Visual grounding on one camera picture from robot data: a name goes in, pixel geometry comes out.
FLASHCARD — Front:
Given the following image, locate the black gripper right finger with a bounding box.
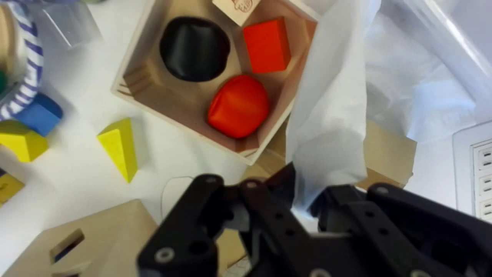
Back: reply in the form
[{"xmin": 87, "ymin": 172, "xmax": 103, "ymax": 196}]
[{"xmin": 309, "ymin": 181, "xmax": 492, "ymax": 277}]

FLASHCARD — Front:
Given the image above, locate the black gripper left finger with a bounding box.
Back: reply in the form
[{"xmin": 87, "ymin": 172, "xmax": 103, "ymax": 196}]
[{"xmin": 137, "ymin": 163, "xmax": 320, "ymax": 277}]

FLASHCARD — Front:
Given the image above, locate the white napkin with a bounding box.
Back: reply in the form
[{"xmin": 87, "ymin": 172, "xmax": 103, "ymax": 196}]
[{"xmin": 284, "ymin": 0, "xmax": 384, "ymax": 210}]

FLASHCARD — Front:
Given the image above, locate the thin clear plastic piece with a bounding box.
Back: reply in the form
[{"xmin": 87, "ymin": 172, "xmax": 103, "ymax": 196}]
[{"xmin": 158, "ymin": 173, "xmax": 200, "ymax": 224}]

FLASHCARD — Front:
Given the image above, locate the wooden shape sorter cube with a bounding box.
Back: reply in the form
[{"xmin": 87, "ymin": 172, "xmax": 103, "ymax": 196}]
[{"xmin": 1, "ymin": 198, "xmax": 161, "ymax": 277}]

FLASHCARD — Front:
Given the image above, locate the white power strip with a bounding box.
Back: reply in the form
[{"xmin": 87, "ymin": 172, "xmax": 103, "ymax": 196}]
[{"xmin": 450, "ymin": 119, "xmax": 492, "ymax": 224}]

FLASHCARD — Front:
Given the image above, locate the yellow wooden wedge block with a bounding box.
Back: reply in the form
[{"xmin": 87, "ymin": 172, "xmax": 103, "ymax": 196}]
[{"xmin": 95, "ymin": 116, "xmax": 140, "ymax": 184}]

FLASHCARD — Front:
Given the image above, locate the red rounded wooden block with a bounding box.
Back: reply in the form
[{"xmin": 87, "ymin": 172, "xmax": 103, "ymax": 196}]
[{"xmin": 206, "ymin": 73, "xmax": 272, "ymax": 141}]

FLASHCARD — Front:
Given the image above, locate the open wooden block box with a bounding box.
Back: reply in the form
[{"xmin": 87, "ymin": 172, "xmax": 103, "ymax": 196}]
[{"xmin": 110, "ymin": 0, "xmax": 321, "ymax": 167}]

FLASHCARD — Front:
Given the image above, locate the black wooden block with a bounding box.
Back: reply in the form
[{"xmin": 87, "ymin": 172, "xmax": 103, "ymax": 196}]
[{"xmin": 158, "ymin": 15, "xmax": 232, "ymax": 84}]

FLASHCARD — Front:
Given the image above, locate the red wooden prism block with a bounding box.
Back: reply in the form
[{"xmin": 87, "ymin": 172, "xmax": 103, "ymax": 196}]
[{"xmin": 241, "ymin": 16, "xmax": 293, "ymax": 75}]

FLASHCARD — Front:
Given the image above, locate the blue wooden block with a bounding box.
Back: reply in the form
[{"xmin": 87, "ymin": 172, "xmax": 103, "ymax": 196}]
[{"xmin": 12, "ymin": 90, "xmax": 64, "ymax": 138}]

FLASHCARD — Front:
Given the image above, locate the printed plain wooden block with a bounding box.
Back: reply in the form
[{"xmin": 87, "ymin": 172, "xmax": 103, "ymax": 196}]
[{"xmin": 210, "ymin": 0, "xmax": 263, "ymax": 27}]

